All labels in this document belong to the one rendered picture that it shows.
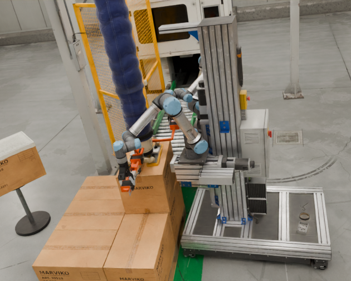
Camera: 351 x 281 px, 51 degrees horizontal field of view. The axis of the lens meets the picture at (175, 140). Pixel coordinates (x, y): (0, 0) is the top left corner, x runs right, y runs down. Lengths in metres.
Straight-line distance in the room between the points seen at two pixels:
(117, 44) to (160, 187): 1.19
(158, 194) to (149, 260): 0.57
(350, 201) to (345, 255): 0.74
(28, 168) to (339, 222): 3.13
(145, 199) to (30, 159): 1.41
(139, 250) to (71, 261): 0.54
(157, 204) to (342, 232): 1.74
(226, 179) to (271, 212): 0.92
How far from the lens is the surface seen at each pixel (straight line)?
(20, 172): 4.05
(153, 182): 3.05
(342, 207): 4.08
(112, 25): 2.75
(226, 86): 2.82
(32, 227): 4.51
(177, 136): 4.33
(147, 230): 3.11
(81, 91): 4.43
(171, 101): 2.50
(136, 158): 2.99
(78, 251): 3.15
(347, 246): 3.70
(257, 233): 3.43
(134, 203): 3.23
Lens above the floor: 2.61
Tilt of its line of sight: 29 degrees down
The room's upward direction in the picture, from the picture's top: 10 degrees counter-clockwise
